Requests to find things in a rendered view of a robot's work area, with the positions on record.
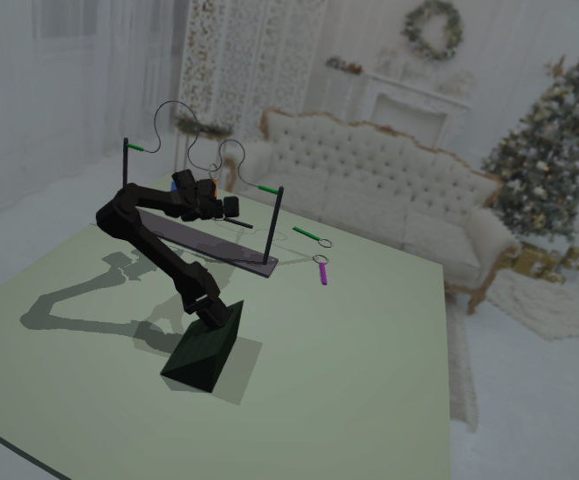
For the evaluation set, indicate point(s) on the purple bar with grey loop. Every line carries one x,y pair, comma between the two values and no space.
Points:
323,273

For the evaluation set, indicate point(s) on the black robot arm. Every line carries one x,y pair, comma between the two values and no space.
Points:
120,219

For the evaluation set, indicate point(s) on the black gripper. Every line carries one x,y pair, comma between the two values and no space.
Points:
218,209

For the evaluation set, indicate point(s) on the grey loop with black handle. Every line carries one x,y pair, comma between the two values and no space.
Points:
234,221

